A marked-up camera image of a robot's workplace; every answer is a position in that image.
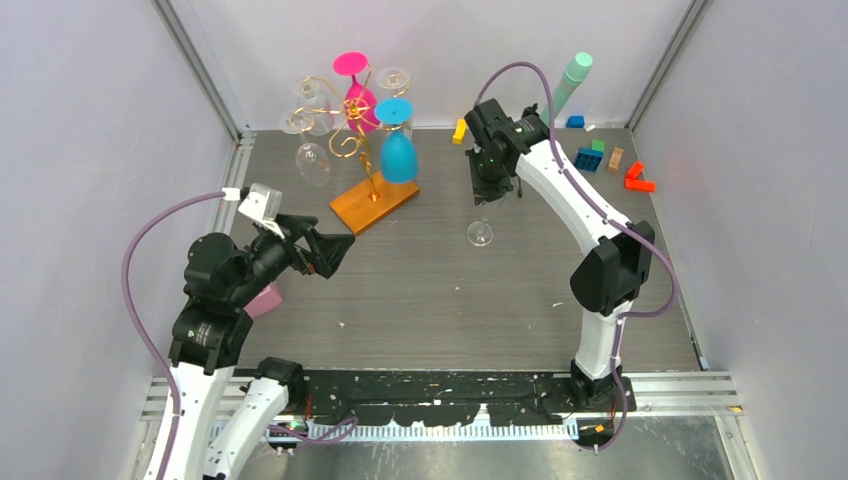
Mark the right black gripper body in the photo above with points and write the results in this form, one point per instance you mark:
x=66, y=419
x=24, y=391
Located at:
x=487, y=181

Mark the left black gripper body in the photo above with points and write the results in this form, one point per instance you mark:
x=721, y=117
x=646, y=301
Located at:
x=283, y=244

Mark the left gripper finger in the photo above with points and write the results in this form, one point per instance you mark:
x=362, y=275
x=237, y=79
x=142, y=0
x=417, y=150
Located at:
x=293, y=227
x=327, y=251

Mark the clear round wine glass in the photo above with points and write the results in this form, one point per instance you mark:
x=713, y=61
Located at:
x=311, y=159

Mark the clear flute wine glass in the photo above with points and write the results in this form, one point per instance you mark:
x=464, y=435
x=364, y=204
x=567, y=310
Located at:
x=480, y=232

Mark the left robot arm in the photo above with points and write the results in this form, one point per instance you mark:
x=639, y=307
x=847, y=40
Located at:
x=208, y=336

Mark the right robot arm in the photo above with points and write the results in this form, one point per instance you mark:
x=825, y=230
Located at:
x=617, y=254

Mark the blue wine glass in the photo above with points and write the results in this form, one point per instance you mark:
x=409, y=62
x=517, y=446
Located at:
x=398, y=156

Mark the clear wine glass back right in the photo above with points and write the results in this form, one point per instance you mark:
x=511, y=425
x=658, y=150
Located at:
x=395, y=89

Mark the pink wine glass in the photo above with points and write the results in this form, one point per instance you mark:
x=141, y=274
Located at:
x=359, y=101

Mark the yellow block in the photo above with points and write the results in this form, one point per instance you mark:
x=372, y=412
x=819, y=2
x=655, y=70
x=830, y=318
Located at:
x=459, y=132

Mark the pink holder box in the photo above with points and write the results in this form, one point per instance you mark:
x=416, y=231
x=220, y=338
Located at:
x=265, y=301

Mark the black tripod microphone stand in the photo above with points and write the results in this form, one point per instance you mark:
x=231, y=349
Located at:
x=530, y=110

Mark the small blue block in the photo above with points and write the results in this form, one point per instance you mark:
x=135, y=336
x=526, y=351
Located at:
x=576, y=122

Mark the blue lego brick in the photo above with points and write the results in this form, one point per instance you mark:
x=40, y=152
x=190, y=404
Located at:
x=588, y=159

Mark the mint green microphone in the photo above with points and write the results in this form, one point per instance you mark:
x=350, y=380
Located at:
x=574, y=74

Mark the tan wooden block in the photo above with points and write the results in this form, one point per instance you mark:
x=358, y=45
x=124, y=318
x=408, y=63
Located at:
x=615, y=159

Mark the red L-shaped block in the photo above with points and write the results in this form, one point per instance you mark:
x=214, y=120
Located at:
x=633, y=179

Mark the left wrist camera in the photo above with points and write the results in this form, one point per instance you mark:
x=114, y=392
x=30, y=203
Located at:
x=259, y=203

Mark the gold wire wine glass rack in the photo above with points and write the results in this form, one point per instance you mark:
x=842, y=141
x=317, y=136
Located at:
x=371, y=200

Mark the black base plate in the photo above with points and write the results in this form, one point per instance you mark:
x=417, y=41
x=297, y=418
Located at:
x=441, y=398

